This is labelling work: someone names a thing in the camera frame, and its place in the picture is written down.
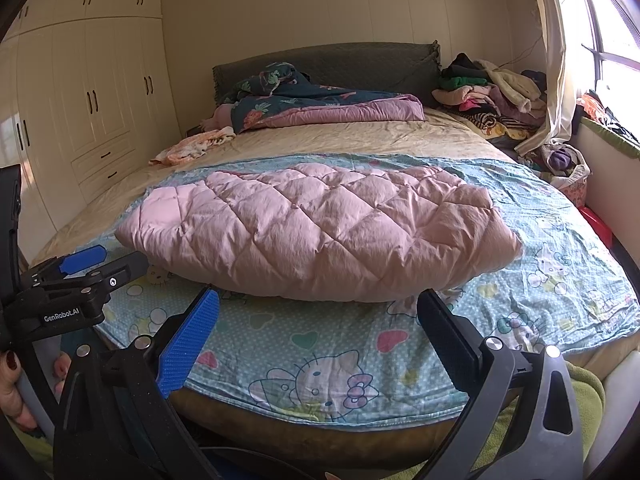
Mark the basket with purple cloth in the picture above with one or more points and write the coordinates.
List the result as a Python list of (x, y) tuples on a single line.
[(565, 160)]

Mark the green fleece cloth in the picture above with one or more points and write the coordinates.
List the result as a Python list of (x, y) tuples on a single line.
[(585, 395)]

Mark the red object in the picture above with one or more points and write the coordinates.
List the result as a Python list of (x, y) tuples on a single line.
[(597, 225)]

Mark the person's left hand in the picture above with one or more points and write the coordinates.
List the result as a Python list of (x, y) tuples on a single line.
[(15, 395)]

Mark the cream built-in wardrobe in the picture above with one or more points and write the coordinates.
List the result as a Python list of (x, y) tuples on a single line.
[(85, 100)]

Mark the blue cartoon printed blanket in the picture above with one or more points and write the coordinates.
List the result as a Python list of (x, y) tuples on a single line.
[(540, 240)]

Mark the pile of mixed clothes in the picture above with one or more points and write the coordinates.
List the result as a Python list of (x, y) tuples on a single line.
[(490, 92)]

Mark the pink quilted jacket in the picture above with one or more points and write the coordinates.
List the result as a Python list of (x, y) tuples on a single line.
[(320, 230)]

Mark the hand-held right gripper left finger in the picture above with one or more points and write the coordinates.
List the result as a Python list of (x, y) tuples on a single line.
[(186, 342)]

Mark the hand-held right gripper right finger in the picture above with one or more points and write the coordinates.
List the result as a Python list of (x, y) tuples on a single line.
[(446, 342)]

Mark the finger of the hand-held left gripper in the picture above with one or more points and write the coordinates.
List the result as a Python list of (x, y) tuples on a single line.
[(122, 270), (80, 260)]

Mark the cream curtain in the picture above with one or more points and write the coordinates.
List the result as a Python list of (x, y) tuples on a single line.
[(560, 70)]

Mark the dark floral and pink quilt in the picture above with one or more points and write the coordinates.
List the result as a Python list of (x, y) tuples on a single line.
[(285, 102)]

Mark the bed with beige sheet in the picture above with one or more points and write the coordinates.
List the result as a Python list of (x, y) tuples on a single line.
[(360, 135)]

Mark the colourful clothes on windowsill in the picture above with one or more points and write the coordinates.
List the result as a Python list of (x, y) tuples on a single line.
[(605, 115)]

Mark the small pink floral garment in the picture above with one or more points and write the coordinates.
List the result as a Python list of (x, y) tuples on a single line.
[(195, 145)]

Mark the window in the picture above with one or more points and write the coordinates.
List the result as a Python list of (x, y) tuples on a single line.
[(617, 25)]

